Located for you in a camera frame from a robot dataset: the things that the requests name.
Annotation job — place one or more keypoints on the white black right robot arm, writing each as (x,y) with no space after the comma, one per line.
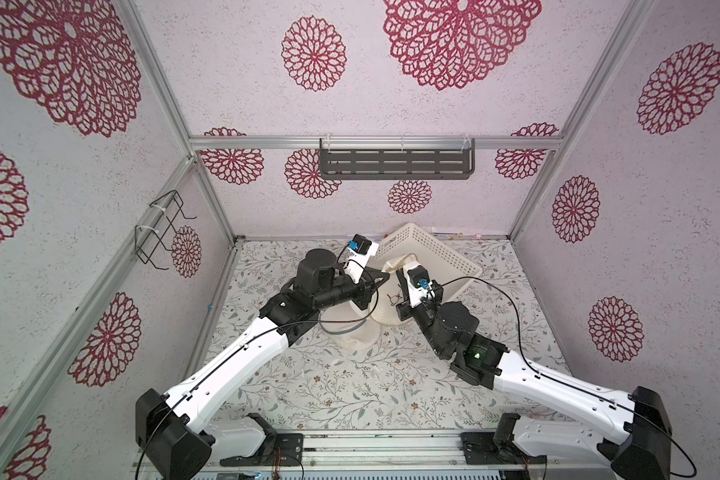
(634,426)

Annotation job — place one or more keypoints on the white mesh bag blue trim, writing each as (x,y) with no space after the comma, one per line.
(343,326)

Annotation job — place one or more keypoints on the dark grey wall shelf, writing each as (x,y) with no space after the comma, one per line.
(397,164)

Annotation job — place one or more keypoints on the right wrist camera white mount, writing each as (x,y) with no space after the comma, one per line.
(419,286)

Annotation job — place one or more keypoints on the black wire wall rack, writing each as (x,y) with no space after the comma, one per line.
(149,238)

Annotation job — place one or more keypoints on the white perforated plastic basket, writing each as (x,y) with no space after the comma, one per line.
(441,261)

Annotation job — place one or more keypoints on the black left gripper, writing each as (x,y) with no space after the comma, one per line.
(367,285)

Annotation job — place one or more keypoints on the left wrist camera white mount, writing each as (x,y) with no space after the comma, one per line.
(360,250)

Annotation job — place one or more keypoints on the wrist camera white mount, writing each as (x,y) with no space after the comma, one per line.
(360,250)
(419,286)

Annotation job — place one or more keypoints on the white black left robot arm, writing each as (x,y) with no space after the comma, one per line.
(173,428)

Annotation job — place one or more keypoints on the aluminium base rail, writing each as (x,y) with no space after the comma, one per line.
(387,454)

